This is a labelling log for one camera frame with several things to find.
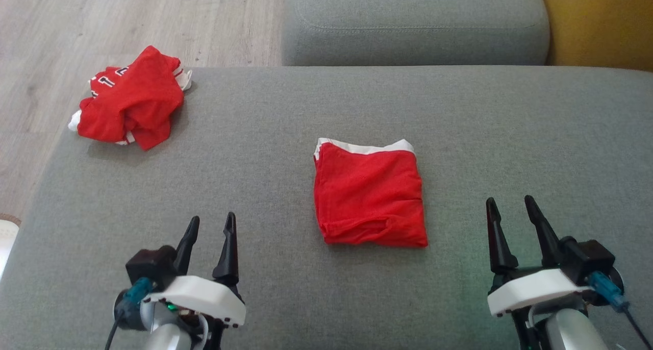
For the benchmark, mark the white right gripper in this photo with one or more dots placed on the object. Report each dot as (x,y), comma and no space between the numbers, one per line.
(530,291)

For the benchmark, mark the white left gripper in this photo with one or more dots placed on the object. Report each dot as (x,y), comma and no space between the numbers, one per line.
(204,296)

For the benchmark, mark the red shorts with white stripe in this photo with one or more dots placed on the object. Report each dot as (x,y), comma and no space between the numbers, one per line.
(367,197)

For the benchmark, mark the red basketball jersey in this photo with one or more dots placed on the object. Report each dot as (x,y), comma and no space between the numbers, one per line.
(137,100)

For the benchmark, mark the grey sofa seat cushion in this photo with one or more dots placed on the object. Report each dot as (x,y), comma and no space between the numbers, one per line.
(326,299)

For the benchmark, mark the white object with brown rim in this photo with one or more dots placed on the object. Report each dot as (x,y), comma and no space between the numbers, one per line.
(6,238)

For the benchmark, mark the yellow cushion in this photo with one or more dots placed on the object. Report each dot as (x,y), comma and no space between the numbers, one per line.
(602,18)

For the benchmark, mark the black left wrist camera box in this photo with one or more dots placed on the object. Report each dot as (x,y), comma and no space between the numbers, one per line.
(150,266)

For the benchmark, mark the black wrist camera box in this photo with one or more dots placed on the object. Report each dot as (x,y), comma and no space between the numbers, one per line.
(592,258)
(150,266)

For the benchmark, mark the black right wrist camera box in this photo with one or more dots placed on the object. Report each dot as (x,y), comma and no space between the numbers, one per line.
(592,258)

